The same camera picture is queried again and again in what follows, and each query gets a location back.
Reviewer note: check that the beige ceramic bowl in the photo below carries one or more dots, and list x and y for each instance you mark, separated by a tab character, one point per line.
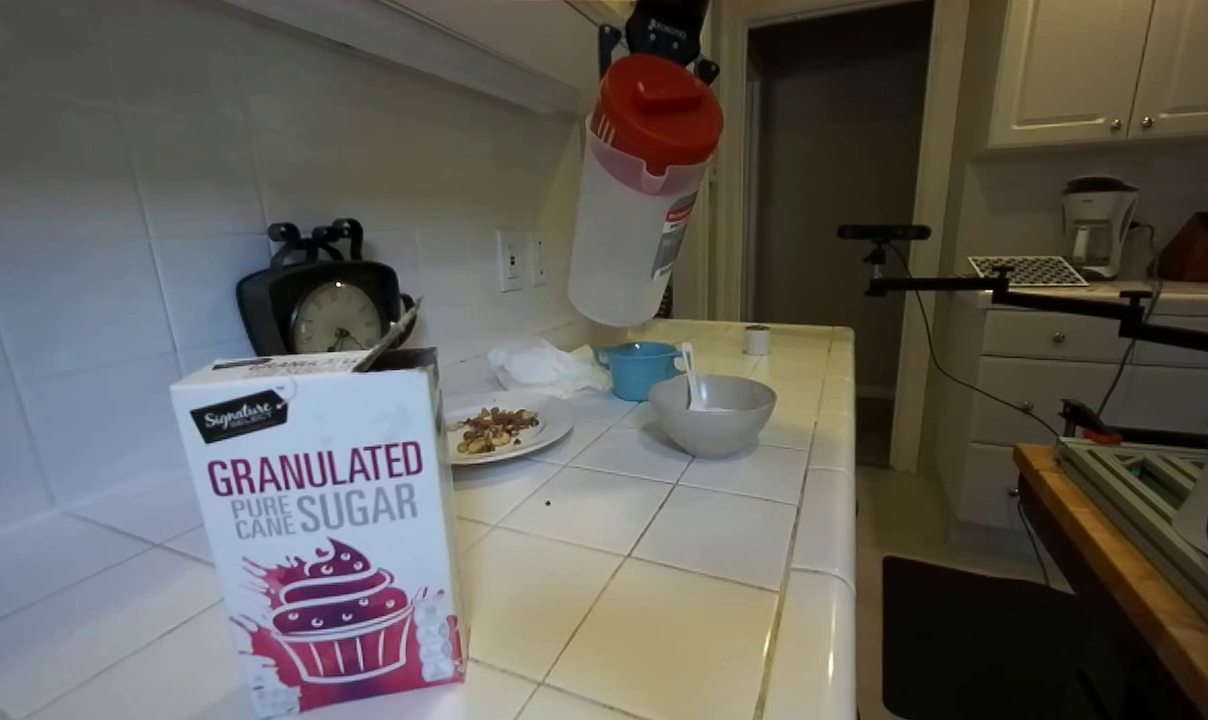
710	423

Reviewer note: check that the white coffee maker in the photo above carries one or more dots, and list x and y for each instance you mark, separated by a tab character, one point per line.
1098	225

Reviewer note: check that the translucent pitcher with red lid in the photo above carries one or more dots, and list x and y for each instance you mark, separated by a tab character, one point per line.
625	225

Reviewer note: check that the white corner wall cabinets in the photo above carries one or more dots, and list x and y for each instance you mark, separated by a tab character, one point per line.
1109	64

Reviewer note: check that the wooden table top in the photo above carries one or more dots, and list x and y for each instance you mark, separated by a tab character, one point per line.
1137	602

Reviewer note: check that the white wall outlet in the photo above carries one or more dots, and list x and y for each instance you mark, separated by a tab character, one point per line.
515	258

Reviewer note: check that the teal measuring cup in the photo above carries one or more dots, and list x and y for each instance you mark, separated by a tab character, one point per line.
639	370

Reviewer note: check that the black stereo camera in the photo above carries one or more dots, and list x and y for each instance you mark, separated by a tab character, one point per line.
884	228

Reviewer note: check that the grey robot control unit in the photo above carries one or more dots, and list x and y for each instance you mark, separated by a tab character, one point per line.
1151	504

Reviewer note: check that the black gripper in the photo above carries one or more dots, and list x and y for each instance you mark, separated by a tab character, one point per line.
671	26

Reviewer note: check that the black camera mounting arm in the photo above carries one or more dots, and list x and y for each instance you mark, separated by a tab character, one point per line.
1058	303

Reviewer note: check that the white upper wall cabinets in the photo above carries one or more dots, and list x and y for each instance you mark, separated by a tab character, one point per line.
431	42

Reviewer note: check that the white plastic bag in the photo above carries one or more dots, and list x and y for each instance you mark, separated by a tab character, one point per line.
544	367

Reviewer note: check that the white plastic spoon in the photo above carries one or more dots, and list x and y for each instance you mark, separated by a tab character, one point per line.
691	383

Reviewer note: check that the black floor mat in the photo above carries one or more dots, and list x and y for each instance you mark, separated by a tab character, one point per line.
985	643

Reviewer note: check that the wooden knife block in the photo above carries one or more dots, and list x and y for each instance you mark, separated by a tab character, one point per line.
1205	240

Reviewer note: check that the white plate with food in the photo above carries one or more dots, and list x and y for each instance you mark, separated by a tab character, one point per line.
507	433

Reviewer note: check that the white coffee pod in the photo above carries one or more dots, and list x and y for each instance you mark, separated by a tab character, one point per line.
759	340

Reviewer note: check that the white base cabinets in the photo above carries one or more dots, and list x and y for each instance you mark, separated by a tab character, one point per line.
1029	374

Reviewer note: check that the granulated sugar box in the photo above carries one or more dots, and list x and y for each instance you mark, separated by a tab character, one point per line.
318	535

